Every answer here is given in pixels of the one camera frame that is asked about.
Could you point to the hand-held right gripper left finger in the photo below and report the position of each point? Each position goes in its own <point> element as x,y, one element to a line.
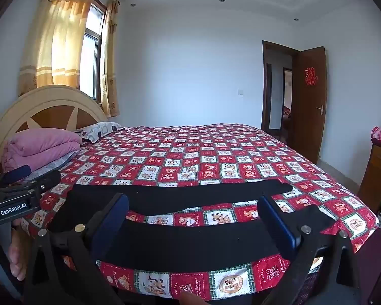
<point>111,220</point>

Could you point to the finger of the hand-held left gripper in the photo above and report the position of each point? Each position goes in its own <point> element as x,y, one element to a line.
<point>47,179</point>
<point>14,172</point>

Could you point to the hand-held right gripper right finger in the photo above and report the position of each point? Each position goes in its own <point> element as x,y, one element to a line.
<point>279,225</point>

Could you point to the black pants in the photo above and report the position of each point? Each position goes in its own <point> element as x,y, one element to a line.
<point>190,241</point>

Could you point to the person's left hand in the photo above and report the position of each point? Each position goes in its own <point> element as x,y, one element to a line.
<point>19,251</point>

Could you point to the person's right hand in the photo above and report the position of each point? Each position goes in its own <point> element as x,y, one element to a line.
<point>192,298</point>

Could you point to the grey folded blanket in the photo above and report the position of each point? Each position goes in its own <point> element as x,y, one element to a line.
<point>55,162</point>

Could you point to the pink folded blanket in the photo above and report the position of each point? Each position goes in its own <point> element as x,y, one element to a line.
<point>41,146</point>

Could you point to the grey patterned pillow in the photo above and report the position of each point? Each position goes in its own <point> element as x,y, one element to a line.
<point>97,131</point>

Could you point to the cream wooden headboard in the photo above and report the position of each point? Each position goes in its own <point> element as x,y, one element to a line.
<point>47,101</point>

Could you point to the red printed bed quilt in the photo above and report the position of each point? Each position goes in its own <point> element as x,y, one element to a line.
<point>209,155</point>

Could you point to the brown wooden door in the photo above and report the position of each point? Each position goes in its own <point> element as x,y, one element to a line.
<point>308,124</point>

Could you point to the brown wooden cabinet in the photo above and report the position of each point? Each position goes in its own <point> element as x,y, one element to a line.
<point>374,171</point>

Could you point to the narrow yellow curtain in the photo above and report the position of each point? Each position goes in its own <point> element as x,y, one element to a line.
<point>110,63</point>

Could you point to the window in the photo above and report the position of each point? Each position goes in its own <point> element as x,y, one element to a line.
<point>92,54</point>

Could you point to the wide yellow curtain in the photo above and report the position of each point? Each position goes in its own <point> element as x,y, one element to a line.
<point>55,38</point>

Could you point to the red paper door decoration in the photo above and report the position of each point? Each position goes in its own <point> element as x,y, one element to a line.
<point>310,76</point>

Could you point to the brown door frame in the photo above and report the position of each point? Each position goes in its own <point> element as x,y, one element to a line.
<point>265,85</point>

